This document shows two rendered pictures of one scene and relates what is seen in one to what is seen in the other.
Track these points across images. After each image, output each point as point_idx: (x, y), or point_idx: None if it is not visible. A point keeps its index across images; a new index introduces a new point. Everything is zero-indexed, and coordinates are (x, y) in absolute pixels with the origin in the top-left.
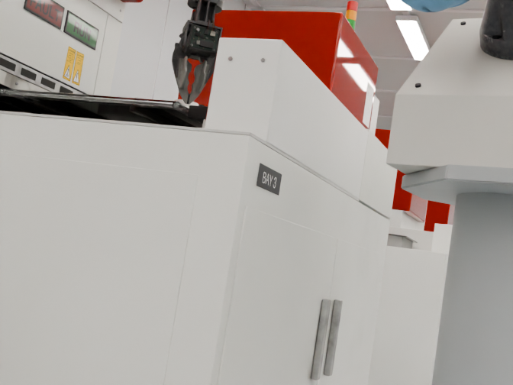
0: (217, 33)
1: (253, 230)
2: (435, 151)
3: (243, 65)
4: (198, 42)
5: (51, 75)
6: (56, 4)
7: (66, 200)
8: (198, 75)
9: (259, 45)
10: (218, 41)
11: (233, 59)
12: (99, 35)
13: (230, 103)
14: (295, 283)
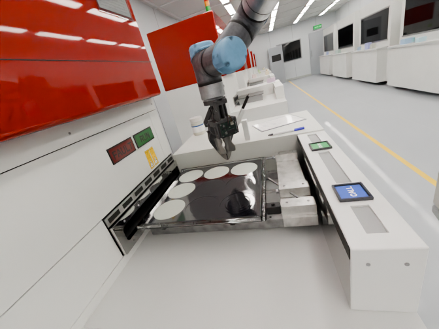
0: (233, 121)
1: None
2: None
3: (384, 267)
4: (227, 132)
5: (146, 175)
6: (126, 141)
7: None
8: (227, 141)
9: (401, 253)
10: (349, 251)
11: (372, 264)
12: (151, 128)
13: (373, 292)
14: None
